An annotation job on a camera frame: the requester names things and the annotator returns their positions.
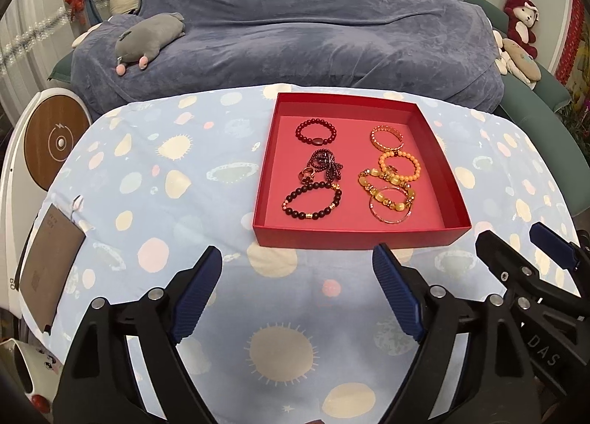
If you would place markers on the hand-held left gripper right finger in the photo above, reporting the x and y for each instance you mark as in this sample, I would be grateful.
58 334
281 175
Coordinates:
398 295

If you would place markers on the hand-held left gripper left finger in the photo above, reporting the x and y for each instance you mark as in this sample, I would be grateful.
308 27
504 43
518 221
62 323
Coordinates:
198 295

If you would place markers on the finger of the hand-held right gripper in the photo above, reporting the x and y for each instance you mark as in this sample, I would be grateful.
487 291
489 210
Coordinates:
502 258
553 244

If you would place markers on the thin gold bangle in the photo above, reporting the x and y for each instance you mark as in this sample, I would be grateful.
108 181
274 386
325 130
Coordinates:
387 220

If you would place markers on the red cardboard box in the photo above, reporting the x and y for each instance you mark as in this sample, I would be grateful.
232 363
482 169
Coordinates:
355 161

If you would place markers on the long garnet bead strand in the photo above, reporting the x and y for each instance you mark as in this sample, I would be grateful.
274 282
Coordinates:
325 161

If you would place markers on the light blue spotted cloth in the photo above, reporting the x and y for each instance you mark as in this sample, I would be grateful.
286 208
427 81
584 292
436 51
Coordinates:
184 203

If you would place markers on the flowering plant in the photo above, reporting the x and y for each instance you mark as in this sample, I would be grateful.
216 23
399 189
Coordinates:
578 115

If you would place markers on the brown cardboard tag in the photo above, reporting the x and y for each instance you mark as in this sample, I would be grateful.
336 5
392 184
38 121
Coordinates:
48 258

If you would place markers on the white printed container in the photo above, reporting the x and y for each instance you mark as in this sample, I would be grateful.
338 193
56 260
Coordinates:
32 368

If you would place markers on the beige plush toy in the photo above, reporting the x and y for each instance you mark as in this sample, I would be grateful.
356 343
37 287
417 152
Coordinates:
518 60

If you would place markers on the red patterned banner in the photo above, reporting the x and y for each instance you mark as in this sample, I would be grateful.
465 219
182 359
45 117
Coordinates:
571 37

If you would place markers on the white appliance with wooden disc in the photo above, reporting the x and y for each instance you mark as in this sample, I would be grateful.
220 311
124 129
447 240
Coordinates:
55 143

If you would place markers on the red plush bear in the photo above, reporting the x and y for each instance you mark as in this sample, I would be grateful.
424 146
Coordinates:
521 23

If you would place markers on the grey plush mouse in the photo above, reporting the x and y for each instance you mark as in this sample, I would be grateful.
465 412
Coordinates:
147 34

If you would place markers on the white curtain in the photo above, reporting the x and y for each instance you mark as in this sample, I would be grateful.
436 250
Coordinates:
27 73

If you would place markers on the blue-grey velvet blanket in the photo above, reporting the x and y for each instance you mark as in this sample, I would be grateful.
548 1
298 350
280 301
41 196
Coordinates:
299 23

